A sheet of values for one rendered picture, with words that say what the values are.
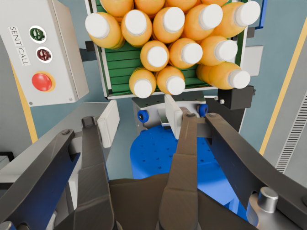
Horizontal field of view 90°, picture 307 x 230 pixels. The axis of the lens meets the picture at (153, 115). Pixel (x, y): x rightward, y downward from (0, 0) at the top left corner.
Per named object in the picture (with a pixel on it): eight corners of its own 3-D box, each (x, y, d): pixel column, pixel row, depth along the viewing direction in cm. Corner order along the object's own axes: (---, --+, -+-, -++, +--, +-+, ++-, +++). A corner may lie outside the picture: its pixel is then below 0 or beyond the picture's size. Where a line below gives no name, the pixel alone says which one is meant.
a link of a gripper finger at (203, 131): (187, 126, 13) (222, 122, 13) (175, 107, 18) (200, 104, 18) (187, 141, 13) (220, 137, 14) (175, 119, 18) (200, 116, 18)
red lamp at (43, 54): (41, 61, 30) (37, 61, 29) (37, 49, 29) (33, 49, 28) (52, 60, 30) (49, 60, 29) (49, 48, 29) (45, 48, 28)
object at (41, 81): (38, 91, 32) (34, 92, 31) (32, 73, 31) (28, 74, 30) (55, 89, 32) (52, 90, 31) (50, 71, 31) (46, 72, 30)
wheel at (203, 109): (198, 117, 51) (204, 118, 50) (198, 105, 49) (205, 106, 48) (202, 113, 54) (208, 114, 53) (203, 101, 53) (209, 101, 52)
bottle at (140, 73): (127, 76, 51) (120, 86, 34) (142, 61, 50) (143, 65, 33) (141, 91, 54) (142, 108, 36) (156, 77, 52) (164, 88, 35)
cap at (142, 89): (130, 87, 35) (129, 88, 33) (143, 75, 34) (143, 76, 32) (142, 99, 36) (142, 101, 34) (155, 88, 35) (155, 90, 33)
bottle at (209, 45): (210, 46, 50) (246, 42, 33) (198, 67, 52) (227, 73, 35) (192, 36, 48) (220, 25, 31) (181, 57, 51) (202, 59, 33)
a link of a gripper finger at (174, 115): (174, 112, 14) (182, 111, 14) (164, 94, 21) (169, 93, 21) (176, 140, 15) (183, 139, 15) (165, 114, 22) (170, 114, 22)
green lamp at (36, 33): (34, 41, 29) (30, 41, 28) (30, 28, 28) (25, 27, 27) (46, 40, 29) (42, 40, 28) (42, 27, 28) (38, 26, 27)
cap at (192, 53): (179, 48, 32) (181, 47, 31) (196, 40, 32) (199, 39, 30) (184, 65, 34) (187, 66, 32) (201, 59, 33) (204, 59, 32)
